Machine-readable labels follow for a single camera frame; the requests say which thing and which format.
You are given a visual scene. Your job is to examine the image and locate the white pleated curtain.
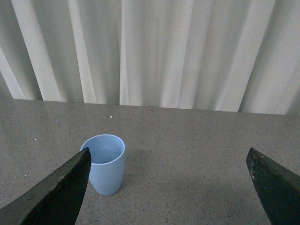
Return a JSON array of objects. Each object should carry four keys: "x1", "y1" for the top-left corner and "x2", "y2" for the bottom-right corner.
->
[{"x1": 0, "y1": 0, "x2": 300, "y2": 115}]

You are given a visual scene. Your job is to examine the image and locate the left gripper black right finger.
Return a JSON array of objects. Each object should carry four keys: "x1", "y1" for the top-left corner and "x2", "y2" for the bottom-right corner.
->
[{"x1": 246, "y1": 148, "x2": 300, "y2": 225}]

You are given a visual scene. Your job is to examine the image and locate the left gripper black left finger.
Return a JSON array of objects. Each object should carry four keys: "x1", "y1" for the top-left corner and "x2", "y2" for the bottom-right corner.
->
[{"x1": 0, "y1": 148, "x2": 91, "y2": 225}]

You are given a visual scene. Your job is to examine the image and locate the light blue plastic cup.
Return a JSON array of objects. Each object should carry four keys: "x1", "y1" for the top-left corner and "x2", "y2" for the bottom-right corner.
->
[{"x1": 81, "y1": 134, "x2": 125, "y2": 195}]

